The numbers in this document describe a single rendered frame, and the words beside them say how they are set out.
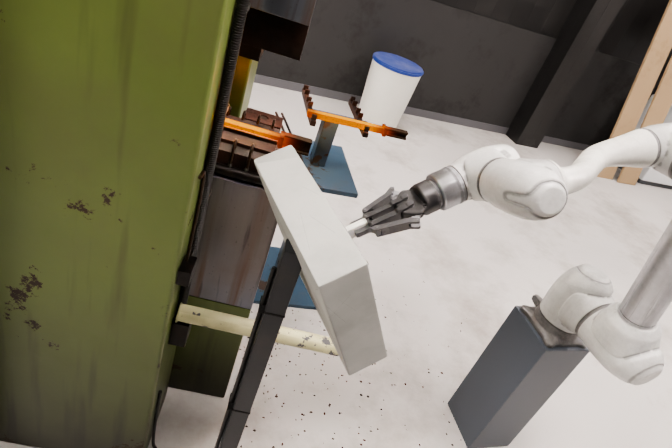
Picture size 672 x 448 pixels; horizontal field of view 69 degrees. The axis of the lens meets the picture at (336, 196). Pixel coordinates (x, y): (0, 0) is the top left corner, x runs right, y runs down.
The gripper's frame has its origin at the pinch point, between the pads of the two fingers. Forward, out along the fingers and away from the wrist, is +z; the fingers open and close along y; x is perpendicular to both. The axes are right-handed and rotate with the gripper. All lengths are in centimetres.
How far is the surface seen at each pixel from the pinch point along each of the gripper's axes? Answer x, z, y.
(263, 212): -13.5, 15.2, 31.6
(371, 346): 0.9, 8.8, -26.9
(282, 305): 1.8, 20.0, -11.4
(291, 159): 22.6, 7.7, 2.4
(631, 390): -191, -123, -10
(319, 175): -50, -13, 79
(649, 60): -211, -399, 229
